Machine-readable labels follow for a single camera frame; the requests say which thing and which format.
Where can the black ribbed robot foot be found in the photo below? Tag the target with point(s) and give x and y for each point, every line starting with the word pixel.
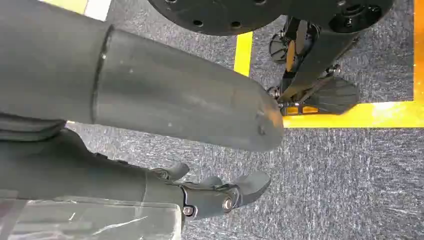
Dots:
pixel 334 97
pixel 277 49

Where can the ribbed grey right arm sleeve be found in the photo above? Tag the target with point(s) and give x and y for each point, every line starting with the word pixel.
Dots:
pixel 30 127

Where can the white floor tape strip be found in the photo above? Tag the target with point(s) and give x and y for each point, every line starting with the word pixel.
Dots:
pixel 97 8

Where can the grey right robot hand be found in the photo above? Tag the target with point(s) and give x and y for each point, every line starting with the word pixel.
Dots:
pixel 172 96

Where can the yellow floor tape corner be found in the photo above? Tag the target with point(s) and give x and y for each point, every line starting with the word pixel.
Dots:
pixel 364 116

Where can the yellow floor tape strip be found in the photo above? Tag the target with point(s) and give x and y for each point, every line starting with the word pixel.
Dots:
pixel 68 5
pixel 243 53

